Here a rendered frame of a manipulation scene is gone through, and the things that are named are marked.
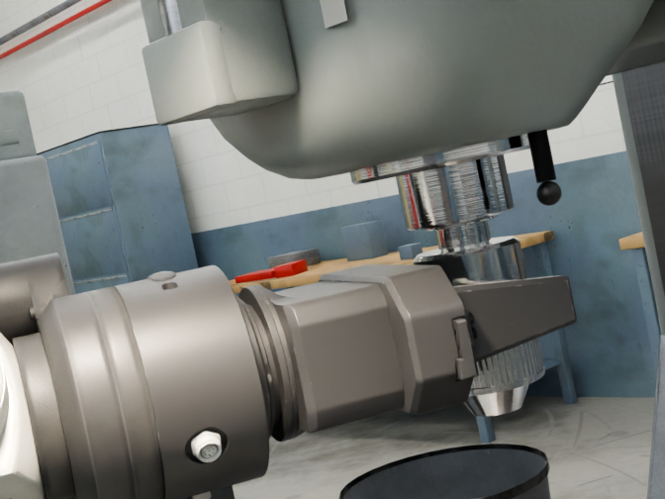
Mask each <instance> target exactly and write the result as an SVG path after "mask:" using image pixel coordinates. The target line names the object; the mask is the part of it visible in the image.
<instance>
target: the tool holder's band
mask: <svg viewBox="0 0 665 499"><path fill-rule="evenodd" d="M522 259H523V253H522V248H521V243H520V240H518V239H517V238H515V237H499V238H492V239H490V241H489V242H488V243H485V244H483V245H479V246H475V247H470V248H465V249H455V250H448V251H441V250H440V249H433V250H430V251H426V252H423V253H420V254H418V255H417V256H416V258H415V259H414V260H413V263H414V265H439V266H441V268H442V269H443V271H444V272H445V274H446V276H447V277H454V276H460V275H465V274H471V273H476V272H481V271H485V270H490V269H494V268H498V267H502V266H506V265H509V264H512V263H515V262H518V261H520V260H522Z"/></svg>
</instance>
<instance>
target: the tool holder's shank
mask: <svg viewBox="0 0 665 499"><path fill-rule="evenodd" d="M496 217H497V215H493V216H489V217H485V218H480V219H476V220H471V221H466V222H461V223H456V224H451V225H446V226H441V227H435V228H429V229H425V231H435V235H436V240H437V245H438V249H439V250H441V251H448V250H460V249H465V248H470V247H475V246H479V245H483V244H485V243H488V242H489V241H490V239H491V236H490V231H489V226H488V221H487V220H489V219H493V218H496Z"/></svg>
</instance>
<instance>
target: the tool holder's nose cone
mask: <svg viewBox="0 0 665 499"><path fill-rule="evenodd" d="M527 388H528V385H525V386H522V387H519V388H515V389H511V390H507V391H503V392H498V393H492V394H486V395H478V396H469V397H468V400H467V402H465V403H464V404H465V405H466V407H467V408H468V409H469V410H470V412H471V413H472V414H473V415H474V416H479V417H487V416H496V415H502V414H506V413H510V412H513V411H516V410H517V409H519V408H520V407H521V406H522V405H523V400H524V397H525V394H526V391H527Z"/></svg>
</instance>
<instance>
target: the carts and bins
mask: <svg viewBox="0 0 665 499"><path fill-rule="evenodd" d="M545 461H546V462H547V463H545ZM549 468H550V467H549V462H548V458H547V456H546V454H545V453H544V452H542V451H541V450H539V449H535V448H531V447H527V446H521V445H511V444H487V445H474V446H465V447H457V448H450V449H440V450H435V451H430V452H425V453H421V454H417V455H413V456H409V457H406V458H403V459H399V460H396V461H393V462H390V463H387V464H384V465H382V466H379V467H377V468H374V469H372V470H370V471H368V472H366V473H364V474H362V475H360V476H358V477H356V478H355V479H353V480H352V481H350V482H349V483H348V484H346V485H345V486H344V488H343V489H342V490H341V491H340V494H339V499H551V498H550V490H549V482H548V472H549Z"/></svg>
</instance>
